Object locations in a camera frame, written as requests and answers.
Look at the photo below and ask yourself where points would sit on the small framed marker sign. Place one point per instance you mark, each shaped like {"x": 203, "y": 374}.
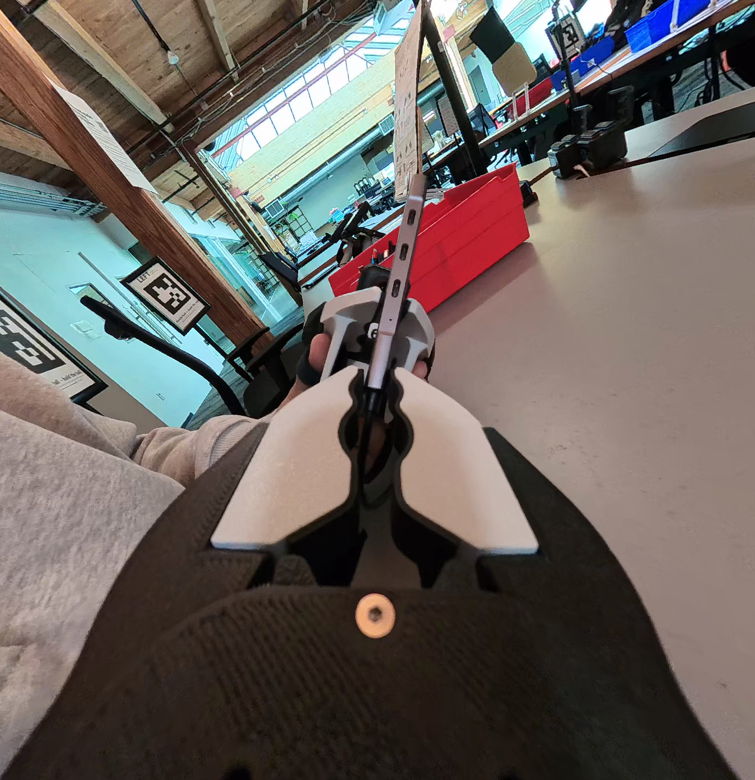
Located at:
{"x": 167, "y": 295}

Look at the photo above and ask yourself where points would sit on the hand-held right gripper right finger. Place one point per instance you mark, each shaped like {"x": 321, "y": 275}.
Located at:
{"x": 463, "y": 481}

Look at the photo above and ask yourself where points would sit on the long work table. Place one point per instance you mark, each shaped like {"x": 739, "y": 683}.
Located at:
{"x": 652, "y": 61}

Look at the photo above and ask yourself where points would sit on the dark desk mat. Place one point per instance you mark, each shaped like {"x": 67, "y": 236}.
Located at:
{"x": 713, "y": 128}

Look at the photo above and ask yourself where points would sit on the black office chair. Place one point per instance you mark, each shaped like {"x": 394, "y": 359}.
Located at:
{"x": 268, "y": 378}
{"x": 280, "y": 274}
{"x": 347, "y": 231}

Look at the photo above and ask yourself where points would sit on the white paper notice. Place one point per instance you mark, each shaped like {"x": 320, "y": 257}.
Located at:
{"x": 106, "y": 137}

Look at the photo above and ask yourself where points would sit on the person's left hand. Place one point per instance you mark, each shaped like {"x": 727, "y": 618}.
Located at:
{"x": 318, "y": 354}

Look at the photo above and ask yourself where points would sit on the small blue bin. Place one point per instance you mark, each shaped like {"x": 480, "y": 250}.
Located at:
{"x": 597, "y": 52}

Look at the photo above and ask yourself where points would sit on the black post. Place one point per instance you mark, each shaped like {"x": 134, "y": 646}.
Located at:
{"x": 457, "y": 91}

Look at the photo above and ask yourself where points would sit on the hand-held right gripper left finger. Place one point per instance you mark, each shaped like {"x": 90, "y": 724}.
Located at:
{"x": 286, "y": 475}

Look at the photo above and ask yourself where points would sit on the large blue bin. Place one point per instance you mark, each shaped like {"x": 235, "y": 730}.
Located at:
{"x": 664, "y": 24}

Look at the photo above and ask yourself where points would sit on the white desk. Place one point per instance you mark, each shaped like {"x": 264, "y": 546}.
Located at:
{"x": 627, "y": 365}
{"x": 664, "y": 122}

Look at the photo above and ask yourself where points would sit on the black battery charger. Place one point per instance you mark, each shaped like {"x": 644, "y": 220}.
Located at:
{"x": 591, "y": 146}

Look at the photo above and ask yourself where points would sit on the large framed marker sign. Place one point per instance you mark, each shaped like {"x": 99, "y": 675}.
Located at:
{"x": 30, "y": 350}

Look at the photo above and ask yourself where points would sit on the marker tag on stand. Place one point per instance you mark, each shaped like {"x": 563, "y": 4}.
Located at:
{"x": 567, "y": 30}

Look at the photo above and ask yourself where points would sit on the red plastic bin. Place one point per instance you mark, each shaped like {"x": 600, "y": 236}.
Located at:
{"x": 463, "y": 237}

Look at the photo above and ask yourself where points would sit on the person's grey sweatshirt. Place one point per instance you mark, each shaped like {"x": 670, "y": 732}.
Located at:
{"x": 60, "y": 518}

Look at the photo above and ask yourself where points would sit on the wooden pillar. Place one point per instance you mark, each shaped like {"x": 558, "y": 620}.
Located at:
{"x": 140, "y": 213}

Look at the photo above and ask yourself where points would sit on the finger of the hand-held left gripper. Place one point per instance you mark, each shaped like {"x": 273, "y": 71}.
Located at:
{"x": 417, "y": 320}
{"x": 353, "y": 308}

